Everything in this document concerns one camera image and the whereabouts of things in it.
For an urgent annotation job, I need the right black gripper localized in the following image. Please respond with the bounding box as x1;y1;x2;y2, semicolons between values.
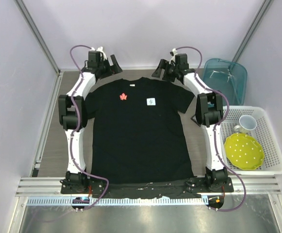
151;59;178;82

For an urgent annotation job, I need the red gold brooch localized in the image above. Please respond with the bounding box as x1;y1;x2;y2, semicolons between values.
119;93;128;100

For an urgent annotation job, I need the black t-shirt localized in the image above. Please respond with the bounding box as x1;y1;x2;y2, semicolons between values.
85;77;194;184

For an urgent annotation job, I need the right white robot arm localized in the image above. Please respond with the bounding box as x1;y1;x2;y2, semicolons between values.
152;51;228;192

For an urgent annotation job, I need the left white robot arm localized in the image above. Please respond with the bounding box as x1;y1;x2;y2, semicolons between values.
58;45;122;194

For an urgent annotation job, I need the black brooch box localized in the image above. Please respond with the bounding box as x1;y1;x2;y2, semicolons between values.
191;115;201;127

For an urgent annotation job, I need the white paper label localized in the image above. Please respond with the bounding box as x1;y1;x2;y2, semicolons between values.
146;98;156;106

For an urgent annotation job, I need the teal transparent plastic bin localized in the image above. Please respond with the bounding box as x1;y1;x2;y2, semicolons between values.
202;58;248;105

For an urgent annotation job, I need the light blue mug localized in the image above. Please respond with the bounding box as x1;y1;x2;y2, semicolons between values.
233;115;257;133

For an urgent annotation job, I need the yellow dotted plate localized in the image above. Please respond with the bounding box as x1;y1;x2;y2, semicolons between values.
224;133;265;170

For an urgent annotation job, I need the white perforated plastic basket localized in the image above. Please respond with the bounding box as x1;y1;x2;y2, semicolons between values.
220;106;282;176

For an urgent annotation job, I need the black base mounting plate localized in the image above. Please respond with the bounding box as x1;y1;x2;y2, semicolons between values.
60;176;234;199

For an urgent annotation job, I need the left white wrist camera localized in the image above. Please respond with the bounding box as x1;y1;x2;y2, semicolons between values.
89;46;108;61

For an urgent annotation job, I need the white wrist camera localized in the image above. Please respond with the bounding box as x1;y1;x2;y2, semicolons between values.
89;46;108;61
169;48;178;65

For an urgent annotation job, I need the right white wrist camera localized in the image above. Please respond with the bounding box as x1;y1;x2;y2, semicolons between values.
169;48;178;65

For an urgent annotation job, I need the white slotted cable duct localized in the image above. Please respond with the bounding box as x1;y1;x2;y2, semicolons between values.
26;196;208;207

